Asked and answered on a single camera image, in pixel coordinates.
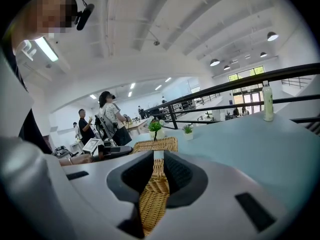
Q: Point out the person's left forearm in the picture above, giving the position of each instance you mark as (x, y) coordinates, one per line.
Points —
(80, 160)

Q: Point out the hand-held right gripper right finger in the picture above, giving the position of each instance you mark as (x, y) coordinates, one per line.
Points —
(220, 196)

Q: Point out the person's face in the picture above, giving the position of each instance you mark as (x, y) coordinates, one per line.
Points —
(50, 9)

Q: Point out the black pendant lamp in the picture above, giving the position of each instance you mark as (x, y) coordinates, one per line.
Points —
(227, 68)
(263, 55)
(272, 36)
(215, 62)

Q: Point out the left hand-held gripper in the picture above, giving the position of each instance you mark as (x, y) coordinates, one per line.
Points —
(93, 145)

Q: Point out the black metal railing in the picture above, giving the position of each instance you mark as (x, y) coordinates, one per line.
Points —
(300, 68)

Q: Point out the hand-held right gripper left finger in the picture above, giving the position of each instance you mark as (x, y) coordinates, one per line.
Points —
(95, 181)

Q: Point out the black head-worn camera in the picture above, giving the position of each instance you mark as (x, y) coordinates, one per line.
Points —
(85, 17)

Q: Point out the woven wicker basket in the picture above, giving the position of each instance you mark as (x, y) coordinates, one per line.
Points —
(162, 145)

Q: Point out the ceiling strip light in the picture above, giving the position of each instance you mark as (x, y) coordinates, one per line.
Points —
(47, 49)

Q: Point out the large potted plant white pot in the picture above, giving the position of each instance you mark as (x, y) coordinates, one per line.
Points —
(155, 126)

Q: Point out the ceiling dome sensor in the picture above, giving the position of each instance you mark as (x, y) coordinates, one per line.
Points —
(156, 43)

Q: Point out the pale green bottle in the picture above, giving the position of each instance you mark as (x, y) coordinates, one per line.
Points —
(268, 104)

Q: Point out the small potted plant white pot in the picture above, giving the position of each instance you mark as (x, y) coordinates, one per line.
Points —
(188, 134)

